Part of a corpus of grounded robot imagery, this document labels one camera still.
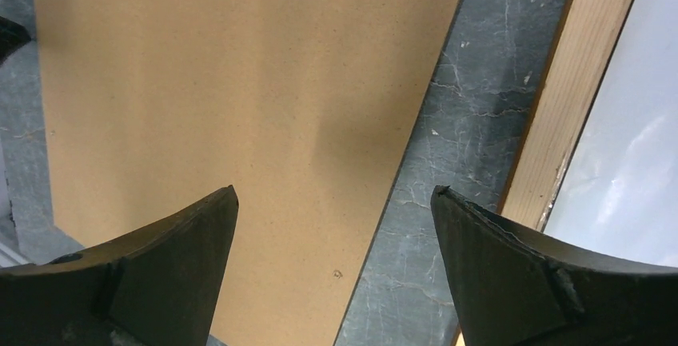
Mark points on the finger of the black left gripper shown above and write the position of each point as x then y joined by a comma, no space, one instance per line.
13,37

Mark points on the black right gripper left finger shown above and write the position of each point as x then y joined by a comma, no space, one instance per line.
156,285

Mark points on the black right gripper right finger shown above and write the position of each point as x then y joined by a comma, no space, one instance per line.
513,285

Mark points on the plant window photo print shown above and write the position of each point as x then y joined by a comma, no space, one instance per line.
619,195

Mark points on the brown fibreboard backing board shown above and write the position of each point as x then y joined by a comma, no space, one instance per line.
305,107

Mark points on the golden wooden picture frame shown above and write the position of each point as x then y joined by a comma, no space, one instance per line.
581,50

